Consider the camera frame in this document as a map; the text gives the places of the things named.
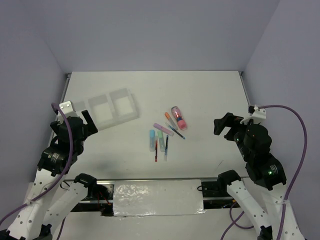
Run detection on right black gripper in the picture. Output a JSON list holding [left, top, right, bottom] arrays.
[[212, 110, 252, 159]]

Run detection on pink glue stick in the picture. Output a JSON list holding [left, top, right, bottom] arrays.
[[171, 106, 187, 130]]

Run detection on light blue gel pen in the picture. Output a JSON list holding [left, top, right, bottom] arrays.
[[164, 122, 186, 140]]

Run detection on blue highlighter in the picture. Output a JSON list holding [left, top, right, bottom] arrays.
[[149, 129, 156, 152]]

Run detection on orange capped pen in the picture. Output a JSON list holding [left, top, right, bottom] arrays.
[[164, 112, 178, 130]]

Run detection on purple highlighter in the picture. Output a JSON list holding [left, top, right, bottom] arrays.
[[153, 123, 174, 137]]

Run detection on dark blue gel pen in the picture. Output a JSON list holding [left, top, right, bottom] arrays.
[[164, 135, 169, 162]]

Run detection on red gel pen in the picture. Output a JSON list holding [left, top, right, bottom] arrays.
[[154, 140, 158, 163]]

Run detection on green highlighter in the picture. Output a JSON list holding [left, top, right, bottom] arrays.
[[157, 130, 165, 152]]

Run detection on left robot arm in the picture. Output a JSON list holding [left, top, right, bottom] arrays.
[[0, 108, 98, 240]]

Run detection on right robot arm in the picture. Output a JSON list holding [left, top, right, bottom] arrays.
[[198, 112, 304, 240]]

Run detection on white three-compartment tray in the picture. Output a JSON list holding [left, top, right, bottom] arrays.
[[73, 88, 139, 131]]

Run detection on silver foil sheet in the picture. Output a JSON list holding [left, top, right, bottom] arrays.
[[113, 179, 205, 217]]

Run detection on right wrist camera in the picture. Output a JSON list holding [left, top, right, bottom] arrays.
[[240, 105, 267, 125]]

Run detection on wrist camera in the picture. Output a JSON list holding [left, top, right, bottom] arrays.
[[240, 105, 267, 125], [59, 100, 77, 118]]

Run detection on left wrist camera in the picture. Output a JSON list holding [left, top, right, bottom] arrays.
[[59, 100, 77, 118]]

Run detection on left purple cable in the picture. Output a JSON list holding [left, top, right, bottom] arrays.
[[0, 102, 75, 240]]

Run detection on purple cable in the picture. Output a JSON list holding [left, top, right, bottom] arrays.
[[221, 104, 308, 240], [0, 102, 75, 240]]

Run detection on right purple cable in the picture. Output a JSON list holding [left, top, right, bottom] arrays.
[[221, 104, 308, 240]]

